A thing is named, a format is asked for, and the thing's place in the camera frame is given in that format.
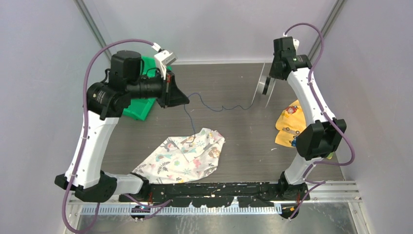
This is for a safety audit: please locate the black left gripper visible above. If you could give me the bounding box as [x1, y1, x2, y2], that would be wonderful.
[127, 68, 190, 108]

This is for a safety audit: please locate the white perforated cable spool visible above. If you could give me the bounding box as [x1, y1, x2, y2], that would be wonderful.
[251, 62, 276, 108]

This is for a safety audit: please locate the blue cable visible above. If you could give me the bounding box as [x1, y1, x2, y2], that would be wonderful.
[183, 93, 259, 144]

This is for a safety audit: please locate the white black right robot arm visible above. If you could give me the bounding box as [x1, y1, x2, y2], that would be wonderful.
[269, 37, 347, 200]

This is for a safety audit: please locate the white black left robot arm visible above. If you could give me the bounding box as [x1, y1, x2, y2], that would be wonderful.
[55, 50, 189, 203]

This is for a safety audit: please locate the green plastic divided bin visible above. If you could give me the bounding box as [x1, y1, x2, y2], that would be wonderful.
[122, 56, 172, 122]

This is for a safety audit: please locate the white patterned cloth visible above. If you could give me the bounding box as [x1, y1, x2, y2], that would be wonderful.
[132, 128, 225, 184]

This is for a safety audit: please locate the yellow printed cloth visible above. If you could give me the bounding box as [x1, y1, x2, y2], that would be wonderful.
[275, 99, 335, 159]

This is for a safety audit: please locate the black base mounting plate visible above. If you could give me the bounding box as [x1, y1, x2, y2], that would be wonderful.
[118, 181, 310, 209]

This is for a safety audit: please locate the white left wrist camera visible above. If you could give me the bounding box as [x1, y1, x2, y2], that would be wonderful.
[152, 42, 177, 76]

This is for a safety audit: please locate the aluminium frame rail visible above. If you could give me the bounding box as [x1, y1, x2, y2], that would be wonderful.
[304, 180, 362, 203]

